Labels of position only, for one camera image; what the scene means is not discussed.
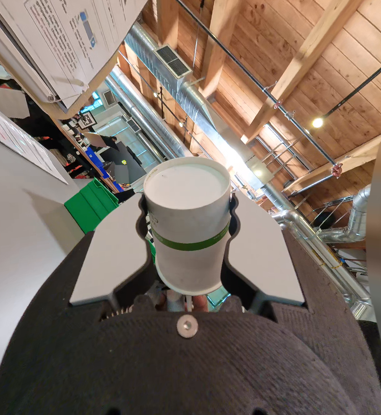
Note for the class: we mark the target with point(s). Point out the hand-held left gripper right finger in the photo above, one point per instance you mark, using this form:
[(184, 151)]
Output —
[(265, 259)]

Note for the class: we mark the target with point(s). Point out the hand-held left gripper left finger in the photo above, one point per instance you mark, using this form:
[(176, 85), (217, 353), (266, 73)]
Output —
[(112, 259)]

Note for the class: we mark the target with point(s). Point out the green plastic bin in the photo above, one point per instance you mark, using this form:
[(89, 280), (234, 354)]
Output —
[(89, 204)]

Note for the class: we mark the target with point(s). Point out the white paper cup green band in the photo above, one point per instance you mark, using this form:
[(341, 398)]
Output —
[(187, 207)]

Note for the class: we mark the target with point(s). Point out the wooden top desk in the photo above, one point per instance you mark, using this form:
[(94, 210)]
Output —
[(80, 152)]

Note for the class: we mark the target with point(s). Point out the large black monitor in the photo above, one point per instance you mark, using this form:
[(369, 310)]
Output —
[(128, 162)]

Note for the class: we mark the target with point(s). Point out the blue plastic bin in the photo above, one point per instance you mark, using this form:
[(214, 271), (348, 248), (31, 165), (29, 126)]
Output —
[(94, 159)]

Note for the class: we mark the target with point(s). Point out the black white marker board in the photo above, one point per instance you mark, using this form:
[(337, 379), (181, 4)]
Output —
[(86, 120)]

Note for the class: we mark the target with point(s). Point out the ceiling lamp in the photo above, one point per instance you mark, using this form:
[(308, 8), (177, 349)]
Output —
[(317, 122)]

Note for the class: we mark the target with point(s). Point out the laminated paper sheet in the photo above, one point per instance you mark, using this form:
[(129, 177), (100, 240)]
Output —
[(15, 139)]

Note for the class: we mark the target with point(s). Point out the white leaning panel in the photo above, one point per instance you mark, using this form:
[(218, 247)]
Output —
[(5, 102)]

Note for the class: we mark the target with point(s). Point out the wooden document stand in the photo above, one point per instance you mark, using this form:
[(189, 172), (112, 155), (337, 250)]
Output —
[(31, 74)]

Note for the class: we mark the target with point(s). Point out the printed instruction sheet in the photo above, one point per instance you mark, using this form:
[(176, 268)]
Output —
[(73, 39)]

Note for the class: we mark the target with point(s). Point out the silver air duct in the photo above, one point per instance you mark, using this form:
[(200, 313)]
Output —
[(145, 116), (193, 94)]

